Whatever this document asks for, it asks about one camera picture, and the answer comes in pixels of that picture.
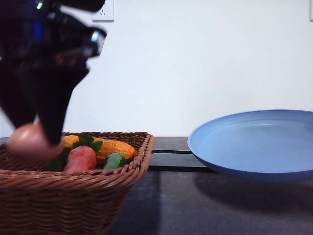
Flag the white wall power socket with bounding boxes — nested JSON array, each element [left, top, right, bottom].
[[92, 0, 114, 23]]

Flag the brown egg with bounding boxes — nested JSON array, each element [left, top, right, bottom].
[[7, 122, 65, 164]]

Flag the yellow toy corn cob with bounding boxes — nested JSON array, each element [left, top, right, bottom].
[[64, 135, 138, 159]]

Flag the orange toy carrot with leaves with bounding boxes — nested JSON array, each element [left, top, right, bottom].
[[48, 134, 103, 173]]

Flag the green toy vegetable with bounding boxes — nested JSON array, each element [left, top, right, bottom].
[[104, 152, 125, 170]]

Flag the blue plastic plate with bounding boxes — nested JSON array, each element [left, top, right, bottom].
[[187, 109, 313, 183]]

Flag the black serving tray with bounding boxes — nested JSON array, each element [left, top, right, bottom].
[[149, 150, 215, 172]]

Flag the brown woven wicker basket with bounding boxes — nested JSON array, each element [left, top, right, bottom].
[[0, 132, 154, 235]]

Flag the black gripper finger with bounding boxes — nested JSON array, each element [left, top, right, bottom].
[[0, 58, 38, 128], [34, 60, 90, 145]]

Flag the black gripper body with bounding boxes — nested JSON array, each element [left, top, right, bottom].
[[0, 0, 106, 67]]

